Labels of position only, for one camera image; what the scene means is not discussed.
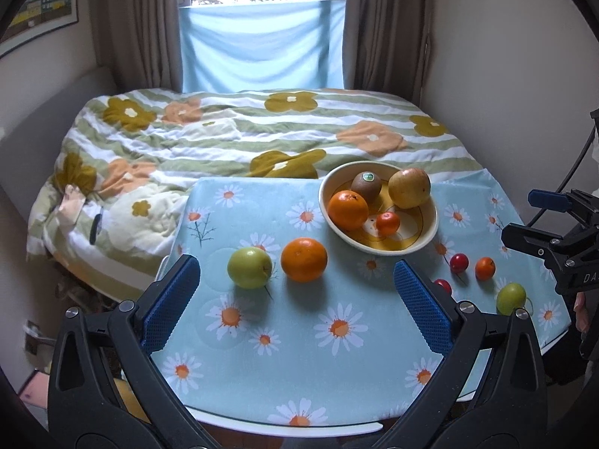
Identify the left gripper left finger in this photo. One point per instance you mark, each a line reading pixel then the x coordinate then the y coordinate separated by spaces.
pixel 105 391

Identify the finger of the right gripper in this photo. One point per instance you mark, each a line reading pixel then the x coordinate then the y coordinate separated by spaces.
pixel 559 202
pixel 539 243

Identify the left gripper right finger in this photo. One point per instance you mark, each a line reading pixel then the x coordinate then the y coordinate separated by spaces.
pixel 489 390

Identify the small tangerine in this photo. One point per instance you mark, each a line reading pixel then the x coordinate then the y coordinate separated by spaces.
pixel 485 269
pixel 387 224

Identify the small red fruit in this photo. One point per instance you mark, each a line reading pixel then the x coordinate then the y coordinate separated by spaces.
pixel 459 263

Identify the small red tomato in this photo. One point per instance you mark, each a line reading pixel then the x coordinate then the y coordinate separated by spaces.
pixel 445 285

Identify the green apple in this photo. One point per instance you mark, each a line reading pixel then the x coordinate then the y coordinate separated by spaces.
pixel 250 268

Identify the large orange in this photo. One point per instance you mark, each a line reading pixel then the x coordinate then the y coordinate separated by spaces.
pixel 304 259

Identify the person's hand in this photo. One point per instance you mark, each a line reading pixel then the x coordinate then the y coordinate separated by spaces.
pixel 581 313

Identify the yellow red apple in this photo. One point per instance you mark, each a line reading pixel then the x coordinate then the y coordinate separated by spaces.
pixel 409 188

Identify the black remote on bed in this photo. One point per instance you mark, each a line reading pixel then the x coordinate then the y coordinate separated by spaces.
pixel 95 228

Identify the small tangerine in bowl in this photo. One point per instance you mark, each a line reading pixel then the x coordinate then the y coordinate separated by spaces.
pixel 387 224

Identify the floral striped duvet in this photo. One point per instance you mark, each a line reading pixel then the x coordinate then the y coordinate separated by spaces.
pixel 135 157

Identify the brown kiwi with sticker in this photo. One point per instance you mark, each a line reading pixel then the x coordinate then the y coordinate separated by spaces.
pixel 368 185

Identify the blue daisy tablecloth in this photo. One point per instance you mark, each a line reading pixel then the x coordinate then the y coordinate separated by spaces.
pixel 343 349

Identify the cream yellow fruit bowl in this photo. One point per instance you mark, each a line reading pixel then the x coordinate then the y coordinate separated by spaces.
pixel 417 226

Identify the orange in bowl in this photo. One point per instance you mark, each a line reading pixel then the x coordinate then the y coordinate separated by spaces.
pixel 347 210

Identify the right brown curtain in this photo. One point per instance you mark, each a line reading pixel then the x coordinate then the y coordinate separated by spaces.
pixel 386 46

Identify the brown curtain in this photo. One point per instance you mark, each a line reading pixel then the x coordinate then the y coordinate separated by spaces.
pixel 386 46
pixel 139 41

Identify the blue window cloth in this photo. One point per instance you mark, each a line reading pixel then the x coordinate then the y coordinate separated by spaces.
pixel 262 46

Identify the left brown curtain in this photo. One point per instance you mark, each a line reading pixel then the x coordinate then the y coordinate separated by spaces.
pixel 139 41

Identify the framed wall picture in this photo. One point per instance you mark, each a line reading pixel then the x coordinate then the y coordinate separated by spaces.
pixel 36 18

